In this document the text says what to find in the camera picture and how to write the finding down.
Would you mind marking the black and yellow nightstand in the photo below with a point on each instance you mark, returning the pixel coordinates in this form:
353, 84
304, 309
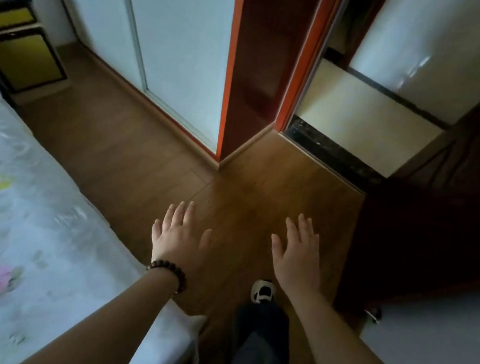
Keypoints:
19, 51

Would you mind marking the dark trouser leg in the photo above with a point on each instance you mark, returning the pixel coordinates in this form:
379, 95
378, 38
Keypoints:
261, 343

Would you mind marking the black stone door threshold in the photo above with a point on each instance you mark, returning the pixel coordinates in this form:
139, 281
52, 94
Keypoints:
332, 151

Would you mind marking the person's right thumb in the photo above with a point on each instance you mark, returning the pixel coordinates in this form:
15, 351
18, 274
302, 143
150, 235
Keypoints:
276, 246

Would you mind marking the black and white shoe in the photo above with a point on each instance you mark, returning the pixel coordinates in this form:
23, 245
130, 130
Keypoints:
263, 291

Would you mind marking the person's left forearm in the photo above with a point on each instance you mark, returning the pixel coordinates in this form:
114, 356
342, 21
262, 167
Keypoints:
114, 328

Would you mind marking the person's right hand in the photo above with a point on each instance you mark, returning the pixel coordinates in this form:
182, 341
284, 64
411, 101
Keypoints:
299, 265

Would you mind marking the orange door frame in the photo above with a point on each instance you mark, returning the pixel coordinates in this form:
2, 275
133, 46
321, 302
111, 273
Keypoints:
309, 53

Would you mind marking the person's left middle finger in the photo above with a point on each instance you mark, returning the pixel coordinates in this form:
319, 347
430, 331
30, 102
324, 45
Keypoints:
179, 213

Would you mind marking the person's left hand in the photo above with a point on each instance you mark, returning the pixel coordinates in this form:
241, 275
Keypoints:
176, 244

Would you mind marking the person's left little finger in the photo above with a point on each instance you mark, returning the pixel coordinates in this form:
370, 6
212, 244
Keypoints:
156, 230

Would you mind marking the metal door stopper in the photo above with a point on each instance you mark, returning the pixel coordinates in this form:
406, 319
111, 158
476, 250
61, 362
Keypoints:
372, 315

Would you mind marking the red-brown wardrobe side panel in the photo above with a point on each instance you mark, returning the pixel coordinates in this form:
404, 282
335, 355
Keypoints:
265, 55

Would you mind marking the person's right middle finger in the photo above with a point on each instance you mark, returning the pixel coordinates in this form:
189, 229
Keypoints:
302, 228

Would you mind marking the dark brown wooden door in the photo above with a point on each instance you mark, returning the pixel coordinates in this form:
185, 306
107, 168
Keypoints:
456, 202

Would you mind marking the person's left thumb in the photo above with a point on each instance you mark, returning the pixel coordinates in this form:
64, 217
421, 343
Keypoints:
205, 239

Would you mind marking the bed with floral sheet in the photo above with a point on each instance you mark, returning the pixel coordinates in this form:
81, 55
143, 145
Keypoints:
5, 241

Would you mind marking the person's right little finger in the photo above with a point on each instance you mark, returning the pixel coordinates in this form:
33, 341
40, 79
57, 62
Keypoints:
316, 243

